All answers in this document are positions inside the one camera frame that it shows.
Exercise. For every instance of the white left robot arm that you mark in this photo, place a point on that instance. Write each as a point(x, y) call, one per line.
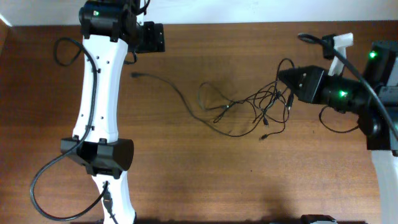
point(111, 30)

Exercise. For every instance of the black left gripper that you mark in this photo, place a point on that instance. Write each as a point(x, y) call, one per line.
point(154, 37)

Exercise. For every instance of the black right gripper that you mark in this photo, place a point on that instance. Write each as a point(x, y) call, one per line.
point(318, 86)

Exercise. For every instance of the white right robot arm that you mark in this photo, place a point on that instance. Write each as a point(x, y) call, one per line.
point(372, 96)

